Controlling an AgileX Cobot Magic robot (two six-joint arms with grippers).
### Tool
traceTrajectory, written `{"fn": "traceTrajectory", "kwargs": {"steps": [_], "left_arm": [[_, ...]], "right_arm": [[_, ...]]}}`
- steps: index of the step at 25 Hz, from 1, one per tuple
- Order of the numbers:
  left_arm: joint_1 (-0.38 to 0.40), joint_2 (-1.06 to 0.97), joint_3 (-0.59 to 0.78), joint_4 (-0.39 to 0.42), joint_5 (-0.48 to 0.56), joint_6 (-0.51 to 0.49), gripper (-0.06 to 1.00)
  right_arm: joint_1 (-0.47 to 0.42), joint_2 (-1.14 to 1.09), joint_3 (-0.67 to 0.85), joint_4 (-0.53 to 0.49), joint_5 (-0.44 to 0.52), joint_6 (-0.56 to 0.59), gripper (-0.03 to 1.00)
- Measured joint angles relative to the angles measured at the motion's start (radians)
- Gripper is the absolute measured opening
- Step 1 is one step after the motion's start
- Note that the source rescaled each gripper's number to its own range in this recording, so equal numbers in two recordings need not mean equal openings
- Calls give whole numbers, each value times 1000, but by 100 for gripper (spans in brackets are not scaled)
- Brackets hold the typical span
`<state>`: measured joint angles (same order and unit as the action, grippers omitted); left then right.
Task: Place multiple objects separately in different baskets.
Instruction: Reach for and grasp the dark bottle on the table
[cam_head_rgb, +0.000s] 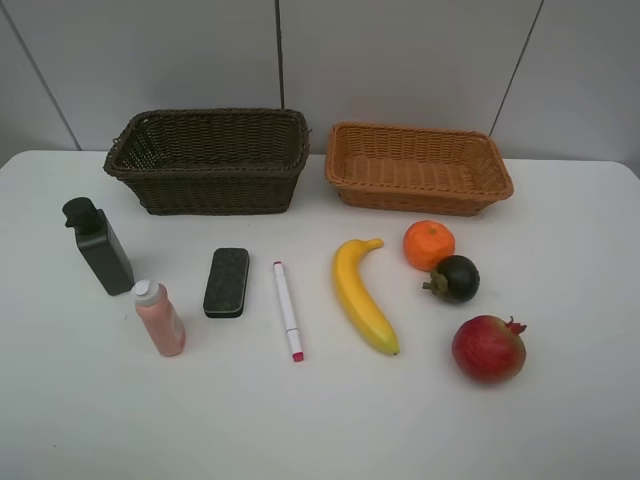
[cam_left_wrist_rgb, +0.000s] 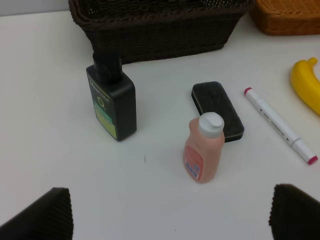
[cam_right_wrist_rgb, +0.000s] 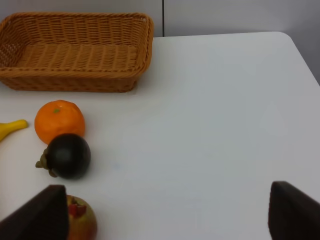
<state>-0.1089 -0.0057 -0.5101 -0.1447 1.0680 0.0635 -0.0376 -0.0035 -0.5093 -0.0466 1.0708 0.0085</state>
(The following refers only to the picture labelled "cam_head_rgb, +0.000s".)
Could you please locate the dark purple mangosteen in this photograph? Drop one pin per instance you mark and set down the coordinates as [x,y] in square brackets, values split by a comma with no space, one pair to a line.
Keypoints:
[455,279]

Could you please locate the black plastic bottle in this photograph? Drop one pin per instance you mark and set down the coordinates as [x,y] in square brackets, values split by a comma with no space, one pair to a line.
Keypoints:
[99,245]

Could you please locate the yellow banana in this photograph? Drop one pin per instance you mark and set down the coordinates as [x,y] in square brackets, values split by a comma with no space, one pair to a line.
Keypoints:
[360,308]

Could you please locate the orange mandarin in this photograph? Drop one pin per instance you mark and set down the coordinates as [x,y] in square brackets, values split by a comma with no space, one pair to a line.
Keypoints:
[426,243]

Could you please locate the white marker pink cap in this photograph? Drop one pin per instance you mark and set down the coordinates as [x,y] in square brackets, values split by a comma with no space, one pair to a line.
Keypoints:
[288,315]

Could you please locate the orange wicker basket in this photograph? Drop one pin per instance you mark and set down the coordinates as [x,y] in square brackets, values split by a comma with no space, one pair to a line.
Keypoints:
[435,171]

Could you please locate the pink bottle white cap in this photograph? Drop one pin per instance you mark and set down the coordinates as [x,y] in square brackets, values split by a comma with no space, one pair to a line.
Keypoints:
[159,316]

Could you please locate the black whiteboard eraser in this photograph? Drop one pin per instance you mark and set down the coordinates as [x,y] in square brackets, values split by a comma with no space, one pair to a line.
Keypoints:
[225,291]

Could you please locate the dark brown wicker basket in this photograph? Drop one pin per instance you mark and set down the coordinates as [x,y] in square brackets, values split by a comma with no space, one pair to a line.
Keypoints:
[211,162]

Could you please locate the red pomegranate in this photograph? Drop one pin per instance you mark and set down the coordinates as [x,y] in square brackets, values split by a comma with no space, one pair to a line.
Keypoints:
[489,350]

